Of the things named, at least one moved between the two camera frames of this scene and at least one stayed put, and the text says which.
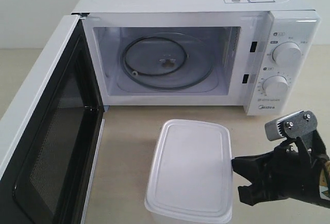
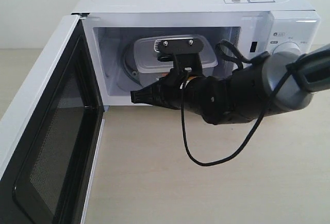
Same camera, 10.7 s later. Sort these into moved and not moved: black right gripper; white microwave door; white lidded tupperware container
Moved: white lidded tupperware container; black right gripper
Not moved: white microwave door
